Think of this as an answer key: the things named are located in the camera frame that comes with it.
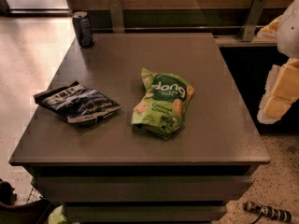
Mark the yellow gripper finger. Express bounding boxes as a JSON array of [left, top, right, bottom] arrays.
[[257, 16, 282, 39], [257, 59, 299, 124]]

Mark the green rice chip bag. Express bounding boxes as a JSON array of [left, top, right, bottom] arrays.
[[131, 68, 195, 140]]

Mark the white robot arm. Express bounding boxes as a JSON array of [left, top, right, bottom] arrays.
[[257, 0, 299, 124]]

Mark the pepsi can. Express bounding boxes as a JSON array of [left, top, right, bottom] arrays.
[[72, 11, 93, 48]]

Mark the dark blue chip bag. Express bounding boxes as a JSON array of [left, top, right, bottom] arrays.
[[34, 80, 121, 127]]

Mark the green bag on floor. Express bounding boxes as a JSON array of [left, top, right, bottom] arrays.
[[48, 205, 67, 224]]

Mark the grey drawer cabinet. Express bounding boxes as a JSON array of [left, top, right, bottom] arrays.
[[10, 34, 270, 224]]

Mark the dark chair at corner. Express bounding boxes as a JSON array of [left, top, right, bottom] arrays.
[[0, 179, 55, 224]]

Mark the right metal bracket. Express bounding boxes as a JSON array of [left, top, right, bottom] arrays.
[[239, 0, 267, 42]]

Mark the black striped cable connector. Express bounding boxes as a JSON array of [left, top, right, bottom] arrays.
[[243, 201, 292, 223]]

